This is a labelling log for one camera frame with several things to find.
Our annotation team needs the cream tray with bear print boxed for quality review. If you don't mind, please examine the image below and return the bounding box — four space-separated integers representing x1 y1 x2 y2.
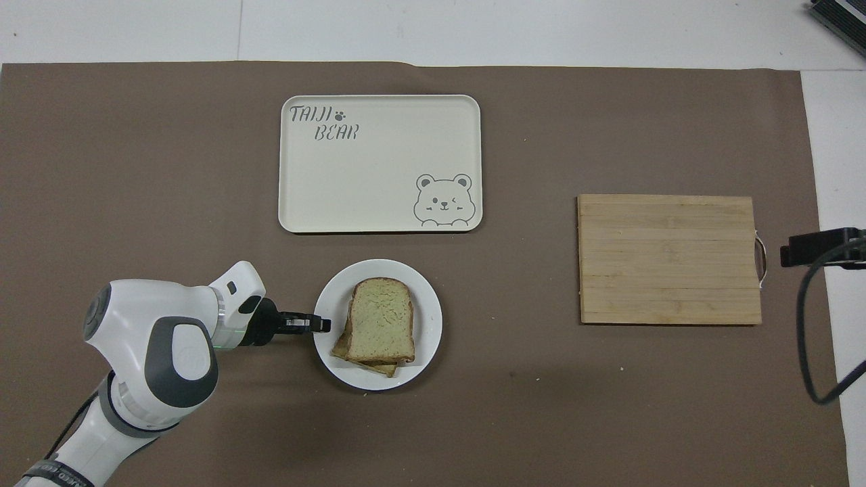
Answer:
278 95 484 235

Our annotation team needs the toast bread slice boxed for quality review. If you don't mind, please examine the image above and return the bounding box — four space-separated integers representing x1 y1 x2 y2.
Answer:
346 277 416 365
330 318 401 378

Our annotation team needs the black cable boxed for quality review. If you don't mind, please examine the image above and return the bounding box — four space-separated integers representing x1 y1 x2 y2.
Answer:
41 391 104 469
796 238 866 407

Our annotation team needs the wooden cutting board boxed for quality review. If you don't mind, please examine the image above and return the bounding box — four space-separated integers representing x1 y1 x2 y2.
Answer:
576 194 769 326

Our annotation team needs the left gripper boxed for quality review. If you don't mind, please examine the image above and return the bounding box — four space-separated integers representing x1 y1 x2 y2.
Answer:
242 298 282 348

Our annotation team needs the white round plate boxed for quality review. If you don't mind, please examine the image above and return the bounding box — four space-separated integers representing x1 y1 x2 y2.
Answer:
313 259 444 392

